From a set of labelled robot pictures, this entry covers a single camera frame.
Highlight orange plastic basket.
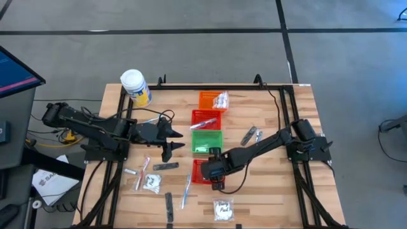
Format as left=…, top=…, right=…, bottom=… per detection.
left=198, top=91, right=227, bottom=112

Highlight vanity pack swab bag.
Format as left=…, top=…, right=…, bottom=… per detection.
left=142, top=173, right=162, bottom=195
left=212, top=197, right=235, bottom=222
left=212, top=91, right=230, bottom=111

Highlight red toothbrush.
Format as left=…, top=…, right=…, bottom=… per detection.
left=134, top=156, right=151, bottom=191

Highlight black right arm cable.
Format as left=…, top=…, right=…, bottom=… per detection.
left=221, top=83, right=284, bottom=195

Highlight black desk foot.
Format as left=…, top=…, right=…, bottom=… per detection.
left=20, top=148, right=86, bottom=181

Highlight looped black floor cable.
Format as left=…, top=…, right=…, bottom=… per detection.
left=376, top=119, right=407, bottom=163

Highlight blue screen monitor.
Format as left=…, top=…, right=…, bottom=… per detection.
left=0, top=46, right=46, bottom=99

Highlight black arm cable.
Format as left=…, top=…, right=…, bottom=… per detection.
left=221, top=83, right=284, bottom=195
left=81, top=106, right=176, bottom=128

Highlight grey desk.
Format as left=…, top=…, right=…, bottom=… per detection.
left=0, top=87, right=36, bottom=171

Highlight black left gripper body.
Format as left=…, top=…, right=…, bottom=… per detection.
left=132, top=116, right=171, bottom=163

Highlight green plastic basket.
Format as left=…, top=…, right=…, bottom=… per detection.
left=191, top=130, right=224, bottom=154

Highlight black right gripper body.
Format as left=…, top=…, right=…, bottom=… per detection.
left=209, top=146, right=233, bottom=191

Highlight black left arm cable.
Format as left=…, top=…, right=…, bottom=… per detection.
left=81, top=106, right=176, bottom=128

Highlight black desk device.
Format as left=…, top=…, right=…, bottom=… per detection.
left=0, top=120, right=11, bottom=144

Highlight red plastic basket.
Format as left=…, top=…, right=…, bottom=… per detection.
left=191, top=158, right=204, bottom=186
left=191, top=109, right=223, bottom=131

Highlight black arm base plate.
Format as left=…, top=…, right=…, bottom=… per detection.
left=286, top=136, right=332, bottom=162
left=83, top=144, right=132, bottom=162

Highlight black aluminium table frame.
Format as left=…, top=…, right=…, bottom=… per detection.
left=76, top=73, right=346, bottom=229

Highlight yellow floor cable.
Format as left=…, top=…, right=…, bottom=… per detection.
left=25, top=127, right=85, bottom=149

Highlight white yellow wipes canister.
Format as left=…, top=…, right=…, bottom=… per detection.
left=120, top=69, right=153, bottom=108

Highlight black rounded device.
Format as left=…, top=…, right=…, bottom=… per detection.
left=0, top=203, right=20, bottom=229

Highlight black comb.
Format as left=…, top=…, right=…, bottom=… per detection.
left=240, top=125, right=258, bottom=146
left=152, top=162, right=180, bottom=172
left=164, top=191, right=175, bottom=223

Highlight white printed booklet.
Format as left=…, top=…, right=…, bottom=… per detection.
left=31, top=155, right=80, bottom=207

